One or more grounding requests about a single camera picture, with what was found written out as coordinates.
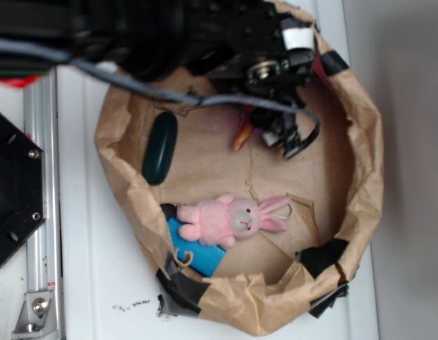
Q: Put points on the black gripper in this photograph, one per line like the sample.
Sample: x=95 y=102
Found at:
x=254 y=48

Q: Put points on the orange spiral sea shell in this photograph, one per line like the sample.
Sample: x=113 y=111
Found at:
x=245 y=132

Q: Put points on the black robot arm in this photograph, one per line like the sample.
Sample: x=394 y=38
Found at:
x=201 y=53

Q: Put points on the dark green oval case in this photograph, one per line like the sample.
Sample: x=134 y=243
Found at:
x=160 y=148

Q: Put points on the pink plush bunny toy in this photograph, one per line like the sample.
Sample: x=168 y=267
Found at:
x=224 y=220

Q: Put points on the brown paper bag bin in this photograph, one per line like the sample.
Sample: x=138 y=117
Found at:
x=335 y=187

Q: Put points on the blue rectangular block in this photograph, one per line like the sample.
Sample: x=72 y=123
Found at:
x=204 y=259

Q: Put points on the aluminium extrusion rail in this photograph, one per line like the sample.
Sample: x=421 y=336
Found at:
x=43 y=247

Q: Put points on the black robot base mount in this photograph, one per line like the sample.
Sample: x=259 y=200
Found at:
x=22 y=208

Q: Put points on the metal corner bracket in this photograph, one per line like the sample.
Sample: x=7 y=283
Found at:
x=37 y=318

